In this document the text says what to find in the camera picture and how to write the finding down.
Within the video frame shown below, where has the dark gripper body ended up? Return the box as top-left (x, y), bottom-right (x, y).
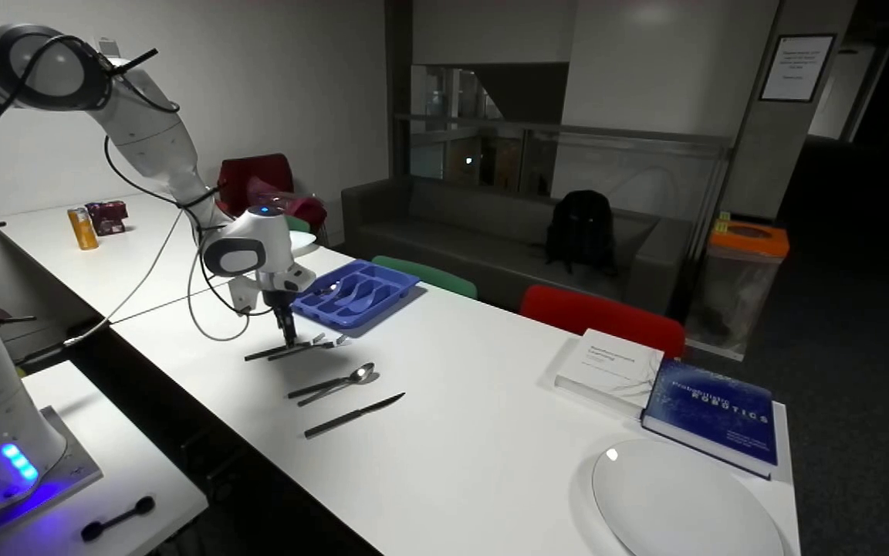
top-left (255, 256), bottom-right (321, 312)

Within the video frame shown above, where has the black handled fork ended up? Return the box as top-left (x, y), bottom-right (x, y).
top-left (241, 340), bottom-right (314, 366)

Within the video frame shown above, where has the blue plastic cutlery tray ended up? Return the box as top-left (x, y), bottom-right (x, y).
top-left (288, 256), bottom-right (424, 340)

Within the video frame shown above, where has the silver metal spoon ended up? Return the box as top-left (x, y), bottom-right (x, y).
top-left (295, 362), bottom-right (384, 407)

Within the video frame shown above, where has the dark red armchair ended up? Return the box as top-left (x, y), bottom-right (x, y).
top-left (214, 153), bottom-right (331, 239)

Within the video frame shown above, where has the black knife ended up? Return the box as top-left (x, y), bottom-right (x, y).
top-left (302, 389), bottom-right (409, 442)

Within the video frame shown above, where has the small green chair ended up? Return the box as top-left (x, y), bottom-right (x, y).
top-left (367, 253), bottom-right (483, 302)

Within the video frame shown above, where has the grey sofa bench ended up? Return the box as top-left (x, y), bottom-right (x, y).
top-left (339, 175), bottom-right (699, 317)

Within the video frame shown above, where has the dark red packet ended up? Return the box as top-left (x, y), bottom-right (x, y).
top-left (84, 199), bottom-right (134, 239)

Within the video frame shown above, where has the orange bottle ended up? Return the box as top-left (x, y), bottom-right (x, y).
top-left (64, 203), bottom-right (101, 253)

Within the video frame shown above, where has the small black dumbbell shaped object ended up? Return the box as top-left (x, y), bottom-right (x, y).
top-left (77, 495), bottom-right (158, 545)

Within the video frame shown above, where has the black backpack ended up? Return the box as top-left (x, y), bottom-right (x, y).
top-left (543, 190), bottom-right (620, 277)

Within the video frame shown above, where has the red chair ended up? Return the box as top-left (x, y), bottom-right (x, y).
top-left (515, 281), bottom-right (691, 362)

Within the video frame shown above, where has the white round plate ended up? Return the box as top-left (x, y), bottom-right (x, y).
top-left (588, 437), bottom-right (796, 556)

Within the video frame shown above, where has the bin with orange lid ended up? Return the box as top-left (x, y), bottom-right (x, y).
top-left (686, 213), bottom-right (793, 366)

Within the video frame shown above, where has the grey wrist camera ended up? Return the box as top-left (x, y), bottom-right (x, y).
top-left (225, 276), bottom-right (266, 316)

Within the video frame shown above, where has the black handled spoon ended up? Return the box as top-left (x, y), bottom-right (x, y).
top-left (284, 367), bottom-right (372, 401)

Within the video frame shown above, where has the glass balustrade with metal rail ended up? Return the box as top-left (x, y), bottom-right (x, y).
top-left (393, 107), bottom-right (742, 226)

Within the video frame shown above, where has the framed wall notice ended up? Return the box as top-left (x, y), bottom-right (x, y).
top-left (757, 32), bottom-right (841, 104)

